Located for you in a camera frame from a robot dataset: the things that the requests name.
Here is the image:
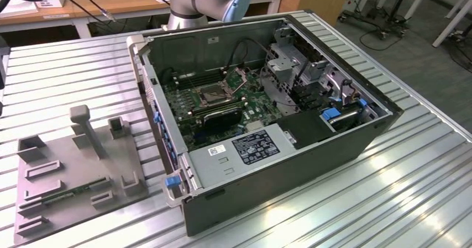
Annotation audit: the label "blue case release tab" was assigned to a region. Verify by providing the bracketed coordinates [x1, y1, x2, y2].
[162, 176, 183, 189]

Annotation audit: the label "open black PC case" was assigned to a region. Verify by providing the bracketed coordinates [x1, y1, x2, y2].
[125, 9, 404, 238]

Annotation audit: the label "silver power supply box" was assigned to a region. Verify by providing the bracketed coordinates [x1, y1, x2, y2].
[186, 122, 296, 191]

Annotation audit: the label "black wire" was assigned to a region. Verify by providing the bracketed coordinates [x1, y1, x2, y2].
[225, 38, 274, 75]

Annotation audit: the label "grey plastic parts rack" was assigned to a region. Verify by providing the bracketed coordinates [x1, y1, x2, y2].
[12, 104, 151, 246]

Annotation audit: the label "green RAM stick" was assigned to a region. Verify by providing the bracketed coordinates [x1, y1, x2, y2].
[40, 177, 110, 204]

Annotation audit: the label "CPU socket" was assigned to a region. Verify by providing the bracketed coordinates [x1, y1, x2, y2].
[194, 81, 237, 108]

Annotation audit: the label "silver metal drive cage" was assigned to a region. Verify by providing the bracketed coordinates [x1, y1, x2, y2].
[265, 27, 333, 110]

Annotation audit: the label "wooden desk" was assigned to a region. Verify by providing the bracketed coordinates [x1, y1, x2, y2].
[0, 0, 288, 39]

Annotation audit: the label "black plastic shroud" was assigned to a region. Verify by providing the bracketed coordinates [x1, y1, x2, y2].
[276, 111, 333, 149]

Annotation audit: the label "white table legs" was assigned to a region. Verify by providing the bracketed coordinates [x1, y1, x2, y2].
[431, 0, 472, 49]

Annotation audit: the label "green motherboard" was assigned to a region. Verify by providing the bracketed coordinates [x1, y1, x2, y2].
[162, 68, 281, 152]

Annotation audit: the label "white box with label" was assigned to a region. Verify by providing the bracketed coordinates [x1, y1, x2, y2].
[36, 0, 67, 9]

